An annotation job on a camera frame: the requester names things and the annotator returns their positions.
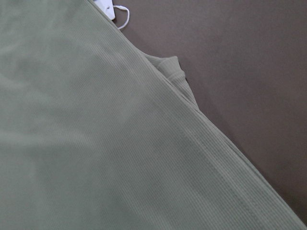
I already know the olive green long-sleeve shirt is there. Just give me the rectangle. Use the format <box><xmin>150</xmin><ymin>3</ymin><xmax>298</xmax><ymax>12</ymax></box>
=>
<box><xmin>0</xmin><ymin>0</ymin><xmax>306</xmax><ymax>230</ymax></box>

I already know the white red price tag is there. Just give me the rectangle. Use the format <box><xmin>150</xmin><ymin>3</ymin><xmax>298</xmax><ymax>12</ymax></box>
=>
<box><xmin>94</xmin><ymin>0</ymin><xmax>130</xmax><ymax>30</ymax></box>

